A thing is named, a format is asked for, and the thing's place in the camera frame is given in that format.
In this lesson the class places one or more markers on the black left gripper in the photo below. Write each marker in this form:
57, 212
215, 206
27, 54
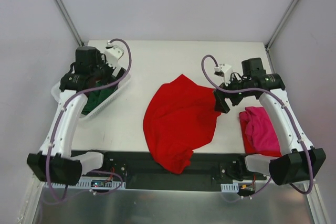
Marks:
111, 73

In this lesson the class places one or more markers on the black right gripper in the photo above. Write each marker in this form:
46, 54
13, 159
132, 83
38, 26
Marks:
221, 100

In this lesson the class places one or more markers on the white plastic basket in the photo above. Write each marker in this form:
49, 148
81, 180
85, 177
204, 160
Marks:
55, 92

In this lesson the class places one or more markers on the red t shirt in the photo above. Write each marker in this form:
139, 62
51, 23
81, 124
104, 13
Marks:
179, 119
258, 138

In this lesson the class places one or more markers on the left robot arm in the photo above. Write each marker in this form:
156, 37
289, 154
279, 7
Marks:
81, 93

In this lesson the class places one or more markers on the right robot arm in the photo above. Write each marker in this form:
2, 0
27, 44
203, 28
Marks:
300, 160

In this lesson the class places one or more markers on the green t shirt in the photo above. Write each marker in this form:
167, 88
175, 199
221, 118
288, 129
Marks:
95, 98

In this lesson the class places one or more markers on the folded pink t shirt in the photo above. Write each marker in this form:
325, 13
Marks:
257, 114

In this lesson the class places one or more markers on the folded red t shirt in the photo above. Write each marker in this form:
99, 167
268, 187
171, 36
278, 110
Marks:
258, 138

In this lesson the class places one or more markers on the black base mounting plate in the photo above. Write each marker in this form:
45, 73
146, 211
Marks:
206, 172

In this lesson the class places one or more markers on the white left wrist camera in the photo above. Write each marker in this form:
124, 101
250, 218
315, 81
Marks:
113, 53

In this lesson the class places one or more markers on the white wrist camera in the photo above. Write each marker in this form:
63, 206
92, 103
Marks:
113, 53
225, 71

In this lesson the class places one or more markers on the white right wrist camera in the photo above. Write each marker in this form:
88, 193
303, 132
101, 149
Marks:
225, 71

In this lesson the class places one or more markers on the right white cable duct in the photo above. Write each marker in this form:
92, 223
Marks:
230, 188

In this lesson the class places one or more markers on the white cable duct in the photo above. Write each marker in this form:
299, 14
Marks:
98, 183
230, 188

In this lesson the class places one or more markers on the left white cable duct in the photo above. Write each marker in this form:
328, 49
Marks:
98, 183

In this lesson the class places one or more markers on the left aluminium frame post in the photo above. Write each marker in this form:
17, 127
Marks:
68, 21

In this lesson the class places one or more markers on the aluminium frame post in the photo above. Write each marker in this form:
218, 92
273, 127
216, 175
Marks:
68, 21
286, 15

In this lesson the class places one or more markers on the right aluminium frame post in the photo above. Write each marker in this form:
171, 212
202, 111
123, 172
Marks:
286, 15

